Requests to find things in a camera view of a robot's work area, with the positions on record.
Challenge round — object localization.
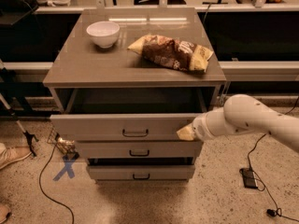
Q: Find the black power adapter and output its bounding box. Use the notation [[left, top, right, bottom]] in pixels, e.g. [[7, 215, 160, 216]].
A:
[[239, 168, 258, 189]]

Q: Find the blue tape cross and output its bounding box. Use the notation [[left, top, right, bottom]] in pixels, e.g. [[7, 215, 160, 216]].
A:
[[53, 154, 78, 181]]

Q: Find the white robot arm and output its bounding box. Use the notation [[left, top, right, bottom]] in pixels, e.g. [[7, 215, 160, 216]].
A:
[[177, 94, 299, 152]]

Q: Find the black floor cable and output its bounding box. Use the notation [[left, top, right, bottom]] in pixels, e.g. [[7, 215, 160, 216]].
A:
[[38, 140, 76, 224], [247, 96, 299, 223]]

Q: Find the white ceramic bowl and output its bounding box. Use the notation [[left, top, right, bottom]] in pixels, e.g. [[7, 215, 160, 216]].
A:
[[86, 21, 120, 49]]

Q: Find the wire basket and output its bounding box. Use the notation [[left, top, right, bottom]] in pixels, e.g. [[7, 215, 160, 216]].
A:
[[47, 127, 76, 155]]

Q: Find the grey drawer cabinet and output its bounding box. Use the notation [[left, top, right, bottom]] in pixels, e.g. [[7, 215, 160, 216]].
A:
[[42, 7, 227, 183]]

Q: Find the black floor cable left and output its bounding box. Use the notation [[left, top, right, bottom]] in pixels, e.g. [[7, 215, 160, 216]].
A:
[[38, 140, 76, 224]]

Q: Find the grey middle drawer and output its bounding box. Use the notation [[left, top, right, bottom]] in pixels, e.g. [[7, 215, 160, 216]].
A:
[[75, 141, 202, 159]]

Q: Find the brown yellow chip bag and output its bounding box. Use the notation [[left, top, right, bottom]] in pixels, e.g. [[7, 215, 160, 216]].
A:
[[128, 35, 214, 72]]

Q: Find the tan shoe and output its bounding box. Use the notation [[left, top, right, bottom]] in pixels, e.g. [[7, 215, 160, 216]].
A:
[[0, 143, 31, 169], [0, 203, 10, 224]]

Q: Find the tripod leg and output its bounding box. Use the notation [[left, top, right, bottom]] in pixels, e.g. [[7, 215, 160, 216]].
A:
[[0, 93, 38, 157]]

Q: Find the black floor cable right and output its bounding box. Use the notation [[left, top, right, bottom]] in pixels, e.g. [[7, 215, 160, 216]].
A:
[[247, 96, 299, 223]]

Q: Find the grey top drawer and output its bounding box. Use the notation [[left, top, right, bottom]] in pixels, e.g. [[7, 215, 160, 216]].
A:
[[50, 88, 206, 141]]

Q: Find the grey bottom drawer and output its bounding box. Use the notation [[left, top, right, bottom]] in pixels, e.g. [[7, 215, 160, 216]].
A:
[[87, 165, 195, 180]]

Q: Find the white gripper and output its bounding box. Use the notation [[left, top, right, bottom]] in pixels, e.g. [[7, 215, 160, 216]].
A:
[[177, 109, 225, 141]]

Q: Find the grey drawer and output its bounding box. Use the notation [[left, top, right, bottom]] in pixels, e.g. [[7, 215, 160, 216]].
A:
[[75, 141, 202, 159], [87, 165, 195, 180], [50, 88, 206, 141]]

